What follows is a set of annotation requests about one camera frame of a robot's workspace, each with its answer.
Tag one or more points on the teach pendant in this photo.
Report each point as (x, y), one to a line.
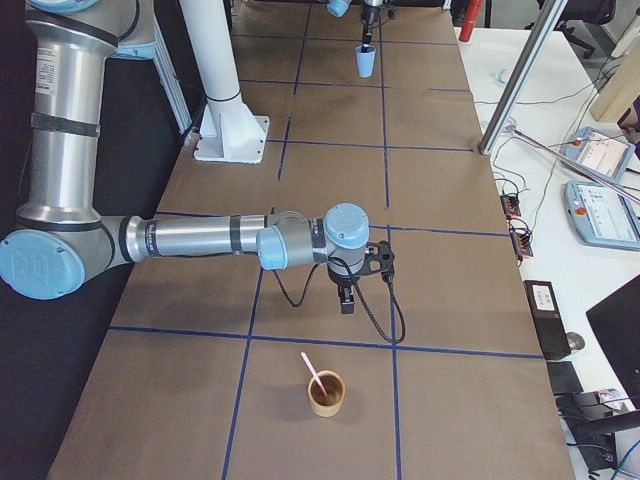
(601, 217)
(606, 155)

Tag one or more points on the black monitor corner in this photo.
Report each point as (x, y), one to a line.
(615, 323)

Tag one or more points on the orange black connector block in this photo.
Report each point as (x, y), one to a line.
(511, 205)

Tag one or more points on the black power supply box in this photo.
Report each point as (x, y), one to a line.
(547, 319)

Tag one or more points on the aluminium frame post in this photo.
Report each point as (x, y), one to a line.
(543, 27)

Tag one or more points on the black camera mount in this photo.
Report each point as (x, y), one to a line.
(379, 258)

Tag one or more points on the upper teach pendant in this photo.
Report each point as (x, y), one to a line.
(606, 155)

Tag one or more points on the lower teach pendant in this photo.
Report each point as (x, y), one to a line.
(601, 217)

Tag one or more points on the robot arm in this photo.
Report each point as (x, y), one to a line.
(338, 8)
(61, 241)

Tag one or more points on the red cylinder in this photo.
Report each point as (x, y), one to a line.
(472, 13)

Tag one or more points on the wooden bamboo cup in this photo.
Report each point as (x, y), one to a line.
(326, 399)

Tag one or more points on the white camera mast base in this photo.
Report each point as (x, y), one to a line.
(229, 131)

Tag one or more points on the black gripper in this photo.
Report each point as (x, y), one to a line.
(370, 18)
(342, 281)

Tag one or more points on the light blue ribbed cup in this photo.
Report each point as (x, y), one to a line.
(365, 59)

